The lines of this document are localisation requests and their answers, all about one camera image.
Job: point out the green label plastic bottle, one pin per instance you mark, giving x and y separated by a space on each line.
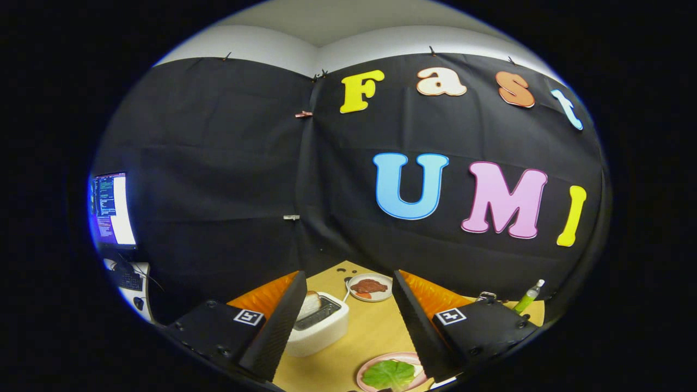
525 299

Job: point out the black backdrop cloth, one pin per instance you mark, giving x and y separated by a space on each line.
218 163

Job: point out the black keyboard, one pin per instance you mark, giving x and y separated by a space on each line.
128 279

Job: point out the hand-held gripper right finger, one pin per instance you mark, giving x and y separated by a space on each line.
416 332

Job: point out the white toaster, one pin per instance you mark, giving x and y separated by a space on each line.
326 332

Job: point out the small grey plate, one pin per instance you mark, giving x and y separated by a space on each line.
381 279

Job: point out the computer monitor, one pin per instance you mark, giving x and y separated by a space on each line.
111 209

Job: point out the green lettuce leaf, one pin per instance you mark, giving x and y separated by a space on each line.
389 374

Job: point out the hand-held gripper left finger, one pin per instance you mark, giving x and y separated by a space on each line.
277 332

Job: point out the white bread slice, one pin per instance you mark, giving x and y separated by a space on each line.
310 305

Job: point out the pink round plate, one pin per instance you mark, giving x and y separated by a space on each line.
392 355

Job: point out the brown meat patty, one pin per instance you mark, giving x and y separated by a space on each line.
369 286

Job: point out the white side desk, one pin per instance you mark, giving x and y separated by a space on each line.
142 305

